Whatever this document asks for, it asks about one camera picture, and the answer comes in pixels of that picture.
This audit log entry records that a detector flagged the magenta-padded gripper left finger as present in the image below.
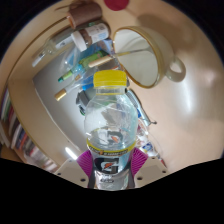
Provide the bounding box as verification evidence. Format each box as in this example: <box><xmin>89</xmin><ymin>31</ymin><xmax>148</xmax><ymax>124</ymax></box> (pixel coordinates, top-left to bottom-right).
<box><xmin>54</xmin><ymin>149</ymin><xmax>97</xmax><ymax>190</ymax></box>

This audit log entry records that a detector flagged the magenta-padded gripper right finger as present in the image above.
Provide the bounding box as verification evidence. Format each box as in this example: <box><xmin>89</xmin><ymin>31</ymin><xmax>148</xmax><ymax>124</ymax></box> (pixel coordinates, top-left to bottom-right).
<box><xmin>128</xmin><ymin>147</ymin><xmax>169</xmax><ymax>190</ymax></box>

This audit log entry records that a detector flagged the clear yellow-capped drink bottle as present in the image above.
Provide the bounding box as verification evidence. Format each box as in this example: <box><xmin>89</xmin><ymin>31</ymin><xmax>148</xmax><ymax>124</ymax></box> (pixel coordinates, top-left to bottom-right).
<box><xmin>83</xmin><ymin>69</ymin><xmax>139</xmax><ymax>192</ymax></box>

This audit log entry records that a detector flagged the white light strip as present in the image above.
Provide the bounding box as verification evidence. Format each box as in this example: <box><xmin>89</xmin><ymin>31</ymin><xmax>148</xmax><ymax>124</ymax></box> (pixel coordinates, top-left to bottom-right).
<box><xmin>64</xmin><ymin>146</ymin><xmax>78</xmax><ymax>161</ymax></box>

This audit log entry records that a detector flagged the gold-capped clear bottle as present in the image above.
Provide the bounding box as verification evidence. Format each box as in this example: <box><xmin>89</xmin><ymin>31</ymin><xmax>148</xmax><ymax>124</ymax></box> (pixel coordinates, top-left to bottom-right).
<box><xmin>54</xmin><ymin>74</ymin><xmax>96</xmax><ymax>102</ymax></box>

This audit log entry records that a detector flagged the green-capped clear bottle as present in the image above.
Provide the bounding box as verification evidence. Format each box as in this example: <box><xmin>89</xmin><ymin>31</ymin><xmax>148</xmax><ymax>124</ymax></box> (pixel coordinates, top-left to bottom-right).
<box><xmin>57</xmin><ymin>56</ymin><xmax>101</xmax><ymax>83</ymax></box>

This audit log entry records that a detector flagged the cream ceramic cup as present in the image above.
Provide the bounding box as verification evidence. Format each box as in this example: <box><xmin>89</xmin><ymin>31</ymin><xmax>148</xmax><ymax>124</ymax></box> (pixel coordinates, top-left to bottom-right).
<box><xmin>111</xmin><ymin>25</ymin><xmax>187</xmax><ymax>89</ymax></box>

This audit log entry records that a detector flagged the clear white-capped glass bottle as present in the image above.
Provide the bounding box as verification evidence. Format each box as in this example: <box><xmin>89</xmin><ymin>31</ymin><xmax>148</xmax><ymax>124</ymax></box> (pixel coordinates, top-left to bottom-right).
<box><xmin>31</xmin><ymin>28</ymin><xmax>81</xmax><ymax>68</ymax></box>

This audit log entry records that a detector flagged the white-lidded brown jar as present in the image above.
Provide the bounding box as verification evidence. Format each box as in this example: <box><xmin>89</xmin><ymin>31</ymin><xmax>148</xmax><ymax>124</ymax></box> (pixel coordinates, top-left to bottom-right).
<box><xmin>70</xmin><ymin>22</ymin><xmax>112</xmax><ymax>53</ymax></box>

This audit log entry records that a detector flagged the brown mug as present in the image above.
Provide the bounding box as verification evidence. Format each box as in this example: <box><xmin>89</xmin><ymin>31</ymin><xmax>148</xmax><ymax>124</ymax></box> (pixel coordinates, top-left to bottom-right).
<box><xmin>66</xmin><ymin>2</ymin><xmax>103</xmax><ymax>29</ymax></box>

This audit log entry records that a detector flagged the flat round red coaster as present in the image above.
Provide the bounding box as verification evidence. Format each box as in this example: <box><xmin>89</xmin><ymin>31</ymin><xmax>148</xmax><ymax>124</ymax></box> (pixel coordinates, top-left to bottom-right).
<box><xmin>103</xmin><ymin>0</ymin><xmax>130</xmax><ymax>12</ymax></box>

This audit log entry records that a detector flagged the wooden-handled spoon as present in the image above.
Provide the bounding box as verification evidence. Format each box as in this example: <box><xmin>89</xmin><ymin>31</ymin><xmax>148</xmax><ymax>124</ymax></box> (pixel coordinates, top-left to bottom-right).
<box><xmin>88</xmin><ymin>48</ymin><xmax>149</xmax><ymax>69</ymax></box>

